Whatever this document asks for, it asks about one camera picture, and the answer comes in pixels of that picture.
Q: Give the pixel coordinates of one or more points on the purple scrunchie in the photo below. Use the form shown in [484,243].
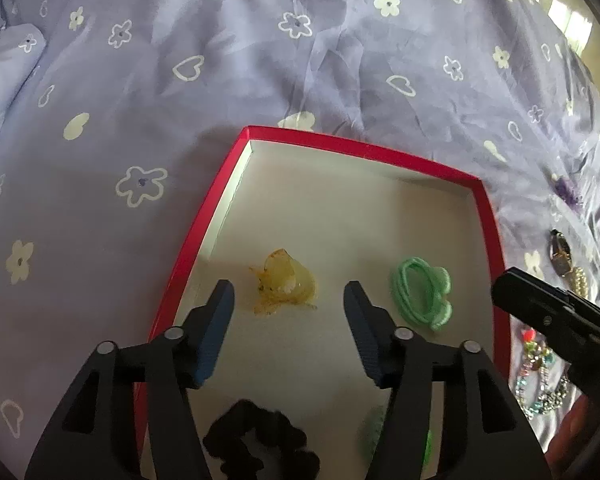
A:
[566,191]

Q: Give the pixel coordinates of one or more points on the green braided hair band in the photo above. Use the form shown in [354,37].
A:
[372,432]

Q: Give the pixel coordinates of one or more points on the yellow hair claw clip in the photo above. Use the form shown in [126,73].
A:
[282,280]

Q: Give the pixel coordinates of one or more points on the glossy beige headboard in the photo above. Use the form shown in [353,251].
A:
[565,5]

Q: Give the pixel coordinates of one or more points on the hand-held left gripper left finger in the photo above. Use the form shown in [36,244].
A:
[211,340]

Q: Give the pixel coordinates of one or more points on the red cardboard box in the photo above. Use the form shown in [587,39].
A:
[330,200]

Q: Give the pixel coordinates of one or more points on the square wristwatch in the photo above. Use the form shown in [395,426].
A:
[561,252]

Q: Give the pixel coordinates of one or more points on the black scrunchie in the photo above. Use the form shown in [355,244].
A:
[275,435]

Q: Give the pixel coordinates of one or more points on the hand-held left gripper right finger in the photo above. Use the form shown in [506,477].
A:
[367,340]

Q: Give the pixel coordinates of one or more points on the folded purple floral duvet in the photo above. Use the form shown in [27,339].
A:
[5,75]

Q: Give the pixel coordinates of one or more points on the person's right hand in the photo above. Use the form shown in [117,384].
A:
[570,435]

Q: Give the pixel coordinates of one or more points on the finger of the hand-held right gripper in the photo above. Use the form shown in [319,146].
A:
[530,297]

